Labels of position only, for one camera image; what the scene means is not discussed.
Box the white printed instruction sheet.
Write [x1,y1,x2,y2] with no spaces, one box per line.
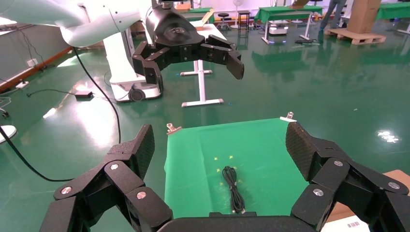
[321,216,372,232]

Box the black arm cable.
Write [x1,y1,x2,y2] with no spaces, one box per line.
[72,46,122,145]
[0,126,75,183]

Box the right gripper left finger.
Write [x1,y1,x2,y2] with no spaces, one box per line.
[40,124,174,232]

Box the black data cable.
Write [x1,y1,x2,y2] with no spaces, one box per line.
[221,165,247,215]

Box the black small rack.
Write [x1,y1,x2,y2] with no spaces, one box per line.
[237,10,251,31]

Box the white desk with metal legs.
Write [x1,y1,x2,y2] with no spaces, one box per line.
[179,23,229,108]

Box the black round stool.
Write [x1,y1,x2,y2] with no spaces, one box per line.
[217,12,231,31]

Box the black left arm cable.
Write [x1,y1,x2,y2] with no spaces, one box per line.
[72,46,122,145]

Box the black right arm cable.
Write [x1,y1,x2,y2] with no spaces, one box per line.
[0,126,75,183]

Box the green covered long table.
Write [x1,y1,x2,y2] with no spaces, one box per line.
[254,5,324,45]

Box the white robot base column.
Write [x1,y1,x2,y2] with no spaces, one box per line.
[103,30,161,102]

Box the wooden pallet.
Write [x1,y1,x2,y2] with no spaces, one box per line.
[323,28,387,46]

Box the white mobile floor robot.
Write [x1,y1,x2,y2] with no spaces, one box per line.
[268,20,289,36]

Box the white standing fan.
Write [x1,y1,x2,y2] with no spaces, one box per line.
[232,0,245,29]

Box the white round floor base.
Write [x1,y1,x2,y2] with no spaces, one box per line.
[0,124,17,145]

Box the tall brown cardboard carton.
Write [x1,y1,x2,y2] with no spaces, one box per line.
[346,0,384,35]

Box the green table cloth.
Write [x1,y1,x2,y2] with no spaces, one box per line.
[164,117,310,220]

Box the standing person in jeans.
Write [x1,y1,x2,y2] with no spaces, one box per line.
[318,0,348,33]

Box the metal cloth clip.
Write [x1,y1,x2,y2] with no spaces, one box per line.
[279,111,297,123]
[166,123,183,135]

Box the brown cardboard mailer box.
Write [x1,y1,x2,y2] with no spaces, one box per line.
[320,170,410,232]

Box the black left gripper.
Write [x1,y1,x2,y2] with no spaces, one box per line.
[132,5,245,93]

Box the black power adapter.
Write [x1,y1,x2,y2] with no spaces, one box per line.
[73,90,94,100]

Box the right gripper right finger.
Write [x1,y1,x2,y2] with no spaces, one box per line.
[285,121,410,232]

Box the thin black floor cable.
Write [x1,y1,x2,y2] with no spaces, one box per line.
[26,88,76,97]

